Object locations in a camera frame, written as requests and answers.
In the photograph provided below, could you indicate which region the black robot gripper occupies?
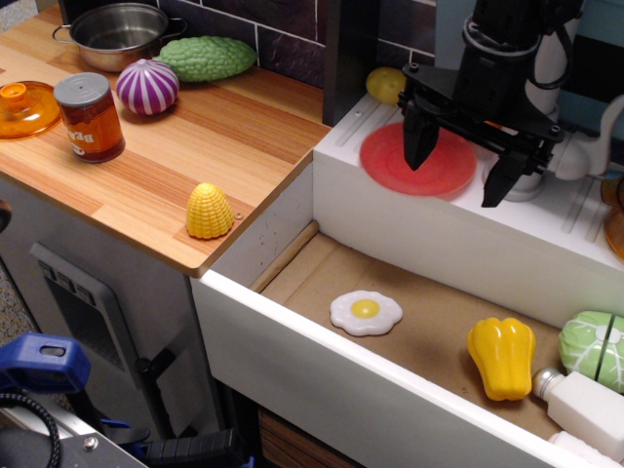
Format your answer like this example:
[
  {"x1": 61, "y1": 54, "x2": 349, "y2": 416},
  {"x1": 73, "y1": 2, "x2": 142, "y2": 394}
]
[{"x1": 398, "y1": 62, "x2": 563, "y2": 208}]

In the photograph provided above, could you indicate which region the yellow toy corn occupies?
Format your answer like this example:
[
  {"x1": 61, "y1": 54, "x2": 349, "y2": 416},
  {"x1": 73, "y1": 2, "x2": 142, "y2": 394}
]
[{"x1": 186, "y1": 182, "x2": 234, "y2": 239}]

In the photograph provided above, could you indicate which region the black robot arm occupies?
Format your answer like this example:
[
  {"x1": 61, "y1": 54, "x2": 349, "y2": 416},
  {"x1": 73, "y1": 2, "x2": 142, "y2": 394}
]
[{"x1": 398, "y1": 1, "x2": 582, "y2": 208}]

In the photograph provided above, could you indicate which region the red plastic plate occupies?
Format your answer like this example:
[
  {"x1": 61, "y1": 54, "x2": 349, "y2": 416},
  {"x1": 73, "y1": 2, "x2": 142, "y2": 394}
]
[{"x1": 360, "y1": 123, "x2": 477, "y2": 197}]

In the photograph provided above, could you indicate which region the yellow toy potato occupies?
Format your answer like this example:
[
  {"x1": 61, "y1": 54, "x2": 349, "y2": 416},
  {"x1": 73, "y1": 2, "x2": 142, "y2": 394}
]
[{"x1": 366, "y1": 66, "x2": 406, "y2": 106}]

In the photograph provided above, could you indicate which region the grey toy faucet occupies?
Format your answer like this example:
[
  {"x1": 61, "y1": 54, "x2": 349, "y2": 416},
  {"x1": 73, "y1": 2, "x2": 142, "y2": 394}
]
[{"x1": 482, "y1": 0, "x2": 624, "y2": 203}]

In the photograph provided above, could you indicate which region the orange transparent cup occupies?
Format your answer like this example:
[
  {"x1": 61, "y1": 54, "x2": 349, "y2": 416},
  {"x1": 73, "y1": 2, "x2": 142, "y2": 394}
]
[{"x1": 601, "y1": 172, "x2": 624, "y2": 260}]

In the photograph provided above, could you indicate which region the toy fried egg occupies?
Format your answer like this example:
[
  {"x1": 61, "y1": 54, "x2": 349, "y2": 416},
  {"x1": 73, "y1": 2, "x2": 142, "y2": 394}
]
[{"x1": 330, "y1": 290, "x2": 404, "y2": 336}]

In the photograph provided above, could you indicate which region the yellow toy bell pepper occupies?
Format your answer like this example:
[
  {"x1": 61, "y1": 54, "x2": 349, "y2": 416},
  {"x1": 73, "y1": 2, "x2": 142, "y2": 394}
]
[{"x1": 467, "y1": 318, "x2": 536, "y2": 401}]

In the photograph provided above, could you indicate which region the green toy cabbage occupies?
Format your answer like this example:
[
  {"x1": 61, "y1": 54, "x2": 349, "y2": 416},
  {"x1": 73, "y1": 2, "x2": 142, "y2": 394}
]
[{"x1": 559, "y1": 311, "x2": 623, "y2": 394}]

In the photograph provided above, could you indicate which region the white toy bottle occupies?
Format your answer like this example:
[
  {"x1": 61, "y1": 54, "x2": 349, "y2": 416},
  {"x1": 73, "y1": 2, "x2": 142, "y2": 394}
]
[{"x1": 532, "y1": 368, "x2": 623, "y2": 462}]

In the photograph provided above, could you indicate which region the green toy bitter gourd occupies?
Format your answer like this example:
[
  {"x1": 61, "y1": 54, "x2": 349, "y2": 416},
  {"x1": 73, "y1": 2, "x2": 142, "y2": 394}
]
[{"x1": 155, "y1": 36, "x2": 256, "y2": 83}]

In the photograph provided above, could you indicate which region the purple striped toy onion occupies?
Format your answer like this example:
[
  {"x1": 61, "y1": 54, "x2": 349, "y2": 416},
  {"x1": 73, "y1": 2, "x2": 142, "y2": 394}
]
[{"x1": 116, "y1": 58, "x2": 179, "y2": 116}]

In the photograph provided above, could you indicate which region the steel cooking pot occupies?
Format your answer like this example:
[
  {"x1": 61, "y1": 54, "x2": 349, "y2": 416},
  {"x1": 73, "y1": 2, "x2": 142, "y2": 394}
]
[{"x1": 52, "y1": 2, "x2": 187, "y2": 73}]

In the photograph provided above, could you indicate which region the toy beans can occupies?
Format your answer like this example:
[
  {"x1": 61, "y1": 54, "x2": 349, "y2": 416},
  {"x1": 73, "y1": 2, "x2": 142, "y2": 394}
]
[{"x1": 53, "y1": 72, "x2": 126, "y2": 164}]

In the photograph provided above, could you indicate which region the grey toy oven door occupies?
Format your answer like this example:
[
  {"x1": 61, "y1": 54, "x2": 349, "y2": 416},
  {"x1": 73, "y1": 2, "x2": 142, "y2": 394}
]
[{"x1": 30, "y1": 243, "x2": 175, "y2": 389}]

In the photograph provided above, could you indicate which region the orange transparent pot lid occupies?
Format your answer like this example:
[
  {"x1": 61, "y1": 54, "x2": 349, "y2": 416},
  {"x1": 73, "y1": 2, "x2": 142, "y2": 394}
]
[{"x1": 1, "y1": 81, "x2": 61, "y2": 141}]

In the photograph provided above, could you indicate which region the blue plastic clamp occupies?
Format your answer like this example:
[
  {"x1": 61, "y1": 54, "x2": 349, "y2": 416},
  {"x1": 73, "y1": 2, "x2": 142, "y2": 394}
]
[{"x1": 1, "y1": 332, "x2": 92, "y2": 394}]

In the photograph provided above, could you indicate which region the black braided cable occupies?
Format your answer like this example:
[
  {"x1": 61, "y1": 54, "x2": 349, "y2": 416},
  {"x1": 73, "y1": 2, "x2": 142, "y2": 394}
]
[{"x1": 0, "y1": 391, "x2": 62, "y2": 468}]

